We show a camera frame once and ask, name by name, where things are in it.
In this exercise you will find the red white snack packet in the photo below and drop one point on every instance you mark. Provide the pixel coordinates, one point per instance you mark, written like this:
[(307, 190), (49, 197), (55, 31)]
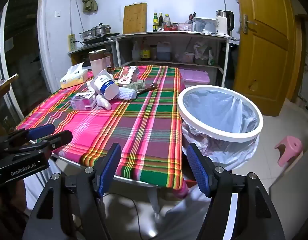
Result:
[(127, 75)]

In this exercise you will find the yellow white tissue box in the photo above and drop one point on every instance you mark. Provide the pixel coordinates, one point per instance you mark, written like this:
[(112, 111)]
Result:
[(73, 76)]

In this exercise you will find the pink plastic stool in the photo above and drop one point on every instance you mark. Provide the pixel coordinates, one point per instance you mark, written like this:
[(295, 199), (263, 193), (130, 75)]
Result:
[(289, 147)]

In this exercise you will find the white paper piece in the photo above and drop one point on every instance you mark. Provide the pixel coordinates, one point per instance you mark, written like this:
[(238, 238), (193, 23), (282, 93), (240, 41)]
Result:
[(90, 85)]

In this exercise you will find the wooden cutting board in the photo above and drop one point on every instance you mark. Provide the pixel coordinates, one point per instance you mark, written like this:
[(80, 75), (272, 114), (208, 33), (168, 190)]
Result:
[(135, 17)]

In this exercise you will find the pink plastic tub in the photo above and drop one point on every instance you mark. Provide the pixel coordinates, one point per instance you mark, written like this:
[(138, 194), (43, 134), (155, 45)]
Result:
[(188, 58)]

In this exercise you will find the yellow power strip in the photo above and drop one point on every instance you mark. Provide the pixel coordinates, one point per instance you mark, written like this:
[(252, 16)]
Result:
[(71, 42)]

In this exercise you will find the pink utensil holder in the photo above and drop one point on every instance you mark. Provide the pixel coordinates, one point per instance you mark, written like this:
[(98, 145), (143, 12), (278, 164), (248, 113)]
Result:
[(185, 27)]

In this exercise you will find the green glass bottle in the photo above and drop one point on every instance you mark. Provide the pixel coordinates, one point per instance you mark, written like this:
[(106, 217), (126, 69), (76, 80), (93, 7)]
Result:
[(155, 22)]

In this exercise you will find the green white bottle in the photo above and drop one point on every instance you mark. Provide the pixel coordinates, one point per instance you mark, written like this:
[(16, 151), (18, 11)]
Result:
[(211, 58)]

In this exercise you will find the pink pitcher brown lid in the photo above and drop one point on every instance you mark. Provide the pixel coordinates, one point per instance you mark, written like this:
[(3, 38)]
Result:
[(97, 62)]

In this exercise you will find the yellow label bottle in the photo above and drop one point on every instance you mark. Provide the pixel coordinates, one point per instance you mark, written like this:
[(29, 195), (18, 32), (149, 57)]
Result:
[(145, 52)]

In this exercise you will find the white electric kettle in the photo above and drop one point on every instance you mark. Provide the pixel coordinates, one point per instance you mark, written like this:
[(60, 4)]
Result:
[(222, 23)]

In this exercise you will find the yellow wooden door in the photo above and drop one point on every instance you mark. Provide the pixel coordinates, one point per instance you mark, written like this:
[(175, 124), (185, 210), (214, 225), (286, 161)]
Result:
[(264, 62)]

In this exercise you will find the clear oil bottle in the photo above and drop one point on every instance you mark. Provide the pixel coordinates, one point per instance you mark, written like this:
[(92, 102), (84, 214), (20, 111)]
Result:
[(167, 20)]

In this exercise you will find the black induction cooktop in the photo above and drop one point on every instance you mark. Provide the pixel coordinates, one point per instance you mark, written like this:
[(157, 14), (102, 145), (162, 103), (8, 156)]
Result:
[(98, 38)]

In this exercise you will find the clear plastic box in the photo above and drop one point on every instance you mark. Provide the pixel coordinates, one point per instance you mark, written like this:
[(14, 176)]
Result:
[(81, 101)]

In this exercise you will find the clear plastic container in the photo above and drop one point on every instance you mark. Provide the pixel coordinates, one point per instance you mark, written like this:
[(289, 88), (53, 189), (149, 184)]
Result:
[(204, 25)]

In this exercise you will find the plaid pink green tablecloth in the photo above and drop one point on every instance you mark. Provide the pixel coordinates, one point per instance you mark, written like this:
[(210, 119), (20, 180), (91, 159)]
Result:
[(133, 130)]

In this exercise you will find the red seasoning jar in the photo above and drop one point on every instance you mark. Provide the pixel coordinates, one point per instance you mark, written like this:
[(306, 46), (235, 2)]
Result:
[(174, 27)]

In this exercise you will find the white yogurt cup blue label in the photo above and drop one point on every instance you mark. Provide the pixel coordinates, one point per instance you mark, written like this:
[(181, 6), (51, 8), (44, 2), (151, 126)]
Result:
[(106, 85)]

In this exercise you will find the steel steamer pot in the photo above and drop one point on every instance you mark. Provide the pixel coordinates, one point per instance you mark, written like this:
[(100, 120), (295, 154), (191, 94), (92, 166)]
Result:
[(98, 30)]

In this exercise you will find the crumpled plastic bag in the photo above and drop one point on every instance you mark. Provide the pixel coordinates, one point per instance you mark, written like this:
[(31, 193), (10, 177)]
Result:
[(200, 51)]

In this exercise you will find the dark sauce bottle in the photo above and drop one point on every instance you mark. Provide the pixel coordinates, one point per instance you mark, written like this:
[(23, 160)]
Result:
[(161, 20)]

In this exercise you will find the low stove counter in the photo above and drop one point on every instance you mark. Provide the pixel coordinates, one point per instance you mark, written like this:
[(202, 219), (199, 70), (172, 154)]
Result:
[(78, 52)]

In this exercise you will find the pink lidded storage box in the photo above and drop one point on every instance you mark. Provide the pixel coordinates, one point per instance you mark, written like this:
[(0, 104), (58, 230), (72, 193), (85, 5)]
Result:
[(195, 76)]

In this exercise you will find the white plastic bottle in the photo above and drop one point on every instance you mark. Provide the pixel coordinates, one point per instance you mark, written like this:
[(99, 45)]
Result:
[(135, 52)]

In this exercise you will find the white shelf unit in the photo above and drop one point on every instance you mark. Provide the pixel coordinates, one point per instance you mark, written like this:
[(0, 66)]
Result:
[(169, 34)]

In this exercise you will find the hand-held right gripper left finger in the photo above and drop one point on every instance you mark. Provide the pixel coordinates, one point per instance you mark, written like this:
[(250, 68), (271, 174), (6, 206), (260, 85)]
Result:
[(108, 170)]

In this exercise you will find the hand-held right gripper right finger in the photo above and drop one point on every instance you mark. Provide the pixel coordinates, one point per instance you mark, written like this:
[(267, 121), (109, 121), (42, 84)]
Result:
[(197, 170)]

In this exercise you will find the white wall switch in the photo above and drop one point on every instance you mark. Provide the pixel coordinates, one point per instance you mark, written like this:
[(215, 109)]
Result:
[(58, 13)]

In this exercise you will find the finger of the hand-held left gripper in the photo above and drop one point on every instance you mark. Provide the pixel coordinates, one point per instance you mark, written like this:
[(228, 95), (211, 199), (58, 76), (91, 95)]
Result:
[(41, 131), (60, 140)]

